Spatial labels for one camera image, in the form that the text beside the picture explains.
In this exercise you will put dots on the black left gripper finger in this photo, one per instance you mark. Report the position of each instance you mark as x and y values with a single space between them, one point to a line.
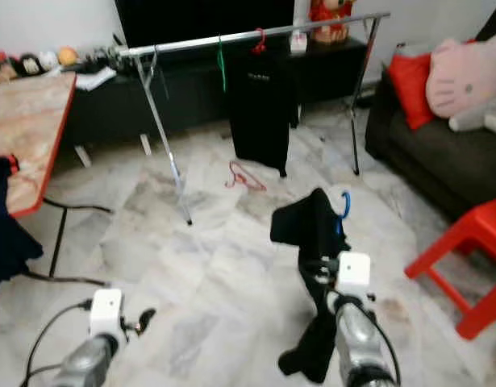
146 318

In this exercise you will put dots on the black garment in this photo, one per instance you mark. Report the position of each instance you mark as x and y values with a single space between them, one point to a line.
312 230

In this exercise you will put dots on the blue plastic clothes hanger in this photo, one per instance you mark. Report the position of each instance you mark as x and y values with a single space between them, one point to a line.
346 201

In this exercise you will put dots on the red plastic clothes hanger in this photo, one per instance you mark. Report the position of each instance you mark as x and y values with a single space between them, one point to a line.
238 176
260 47
14 165

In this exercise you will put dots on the green plastic clothes hanger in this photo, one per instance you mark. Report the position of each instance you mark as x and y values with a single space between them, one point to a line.
222 68

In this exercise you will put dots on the navy blue garment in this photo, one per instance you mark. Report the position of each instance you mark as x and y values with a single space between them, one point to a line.
10 234

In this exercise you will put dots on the red plastic stool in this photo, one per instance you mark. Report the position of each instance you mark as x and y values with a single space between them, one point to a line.
473 226

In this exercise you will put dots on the dark brown fabric sofa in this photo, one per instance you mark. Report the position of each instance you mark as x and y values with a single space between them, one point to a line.
433 161

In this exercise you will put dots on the black printed t-shirt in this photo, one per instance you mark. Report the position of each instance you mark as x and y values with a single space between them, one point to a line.
260 109

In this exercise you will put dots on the black low tv cabinet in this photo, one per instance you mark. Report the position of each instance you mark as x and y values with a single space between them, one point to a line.
191 101

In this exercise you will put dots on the marble top folding table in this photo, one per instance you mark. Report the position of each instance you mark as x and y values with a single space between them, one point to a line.
30 121

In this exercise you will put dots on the white tissue box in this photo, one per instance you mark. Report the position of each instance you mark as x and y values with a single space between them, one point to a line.
298 43

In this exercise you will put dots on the pink cat face cushion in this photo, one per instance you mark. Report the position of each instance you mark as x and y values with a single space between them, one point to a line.
461 76

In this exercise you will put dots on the white paper stack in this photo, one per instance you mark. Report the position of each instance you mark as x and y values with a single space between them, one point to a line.
94 79

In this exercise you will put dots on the silver metal clothes rack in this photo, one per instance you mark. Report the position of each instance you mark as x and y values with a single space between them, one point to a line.
328 22

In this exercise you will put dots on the red laughing buddha figurine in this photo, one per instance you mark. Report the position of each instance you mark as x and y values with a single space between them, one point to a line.
331 22

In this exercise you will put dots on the black remote control caddy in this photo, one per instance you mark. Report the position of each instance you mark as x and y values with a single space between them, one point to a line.
110 60

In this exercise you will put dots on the orange round toy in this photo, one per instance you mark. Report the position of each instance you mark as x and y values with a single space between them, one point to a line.
67 56

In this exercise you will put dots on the white round toy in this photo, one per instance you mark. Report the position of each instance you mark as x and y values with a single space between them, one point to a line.
47 60

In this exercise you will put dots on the black round toy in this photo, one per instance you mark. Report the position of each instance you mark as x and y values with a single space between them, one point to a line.
27 66

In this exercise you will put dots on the black flat screen television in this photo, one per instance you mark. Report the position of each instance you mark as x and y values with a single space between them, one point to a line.
199 20

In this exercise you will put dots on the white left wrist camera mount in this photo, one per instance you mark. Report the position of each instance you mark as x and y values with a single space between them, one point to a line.
106 308

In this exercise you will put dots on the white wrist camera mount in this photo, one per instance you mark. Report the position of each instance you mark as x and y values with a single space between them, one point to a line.
354 270
106 308

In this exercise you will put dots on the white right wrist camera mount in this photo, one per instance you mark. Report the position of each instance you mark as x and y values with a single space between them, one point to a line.
354 270

